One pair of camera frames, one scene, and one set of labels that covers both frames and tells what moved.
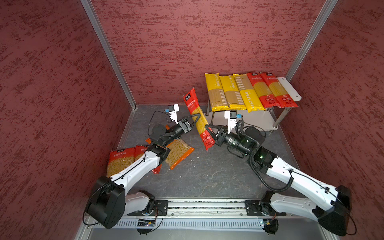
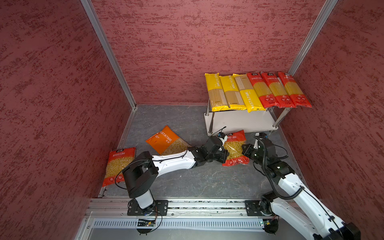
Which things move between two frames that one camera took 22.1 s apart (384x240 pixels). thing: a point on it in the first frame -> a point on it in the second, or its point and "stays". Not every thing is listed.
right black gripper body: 234,141 -> 253,154
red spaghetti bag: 265,94 stays
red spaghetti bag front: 281,95 stays
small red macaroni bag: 139,150 -> 233,145
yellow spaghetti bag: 247,92 stays
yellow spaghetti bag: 233,98 stays
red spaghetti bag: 205,137 -> 294,92
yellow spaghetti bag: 217,98 stays
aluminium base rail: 211,209 stays
